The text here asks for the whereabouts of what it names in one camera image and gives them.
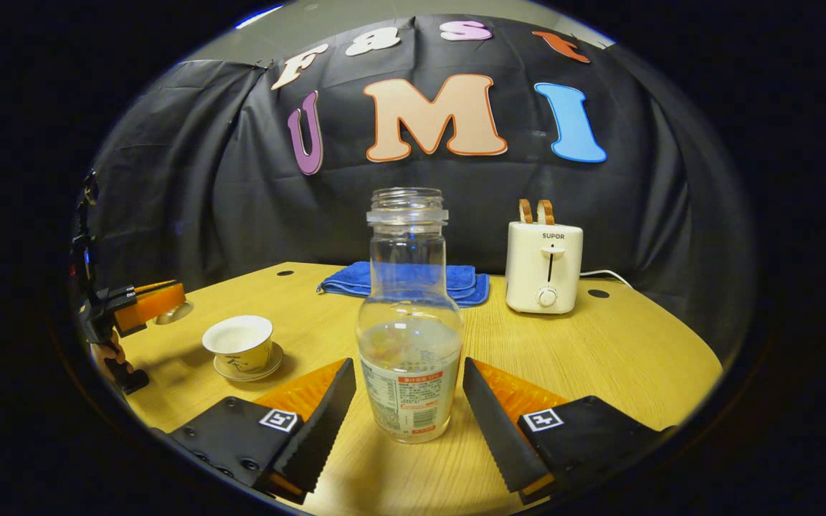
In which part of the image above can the black backdrop cloth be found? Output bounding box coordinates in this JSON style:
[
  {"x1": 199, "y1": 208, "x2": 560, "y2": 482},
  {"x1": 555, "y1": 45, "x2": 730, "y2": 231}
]
[{"x1": 87, "y1": 14, "x2": 754, "y2": 359}]

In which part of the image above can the ceiling light panel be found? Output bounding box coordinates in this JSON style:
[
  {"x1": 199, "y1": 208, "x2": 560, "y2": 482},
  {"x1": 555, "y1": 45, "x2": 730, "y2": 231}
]
[{"x1": 235, "y1": 6, "x2": 285, "y2": 29}]

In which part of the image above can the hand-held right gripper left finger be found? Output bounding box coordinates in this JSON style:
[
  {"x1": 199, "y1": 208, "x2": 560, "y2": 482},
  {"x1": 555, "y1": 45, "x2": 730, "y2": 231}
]
[{"x1": 169, "y1": 358, "x2": 357, "y2": 505}]

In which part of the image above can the blue folded towel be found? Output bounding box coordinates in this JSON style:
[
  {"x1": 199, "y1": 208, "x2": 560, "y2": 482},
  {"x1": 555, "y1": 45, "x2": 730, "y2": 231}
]
[{"x1": 316, "y1": 261, "x2": 490, "y2": 308}]

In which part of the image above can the white power cable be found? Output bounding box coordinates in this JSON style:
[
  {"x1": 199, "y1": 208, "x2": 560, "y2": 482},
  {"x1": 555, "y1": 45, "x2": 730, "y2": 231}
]
[{"x1": 580, "y1": 270, "x2": 632, "y2": 289}]

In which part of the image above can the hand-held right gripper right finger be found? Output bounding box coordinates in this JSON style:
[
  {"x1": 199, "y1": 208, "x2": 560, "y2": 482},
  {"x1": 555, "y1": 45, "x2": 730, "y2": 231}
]
[{"x1": 462, "y1": 358, "x2": 675, "y2": 505}]

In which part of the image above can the clear plastic water bottle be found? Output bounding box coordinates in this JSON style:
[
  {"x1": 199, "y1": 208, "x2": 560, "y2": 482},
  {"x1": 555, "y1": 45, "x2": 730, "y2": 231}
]
[{"x1": 356, "y1": 188, "x2": 465, "y2": 444}]

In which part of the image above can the white toaster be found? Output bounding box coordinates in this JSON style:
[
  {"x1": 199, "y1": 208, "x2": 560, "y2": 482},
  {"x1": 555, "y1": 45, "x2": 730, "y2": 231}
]
[{"x1": 505, "y1": 221, "x2": 584, "y2": 315}]

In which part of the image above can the cream ceramic teacup lid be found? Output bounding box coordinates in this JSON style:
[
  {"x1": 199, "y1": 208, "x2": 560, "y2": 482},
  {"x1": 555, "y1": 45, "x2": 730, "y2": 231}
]
[{"x1": 154, "y1": 301, "x2": 195, "y2": 326}]

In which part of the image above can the cream ceramic teacup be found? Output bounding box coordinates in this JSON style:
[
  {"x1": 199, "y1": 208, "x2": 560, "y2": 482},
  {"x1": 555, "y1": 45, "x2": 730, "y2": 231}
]
[{"x1": 202, "y1": 315, "x2": 275, "y2": 375}]

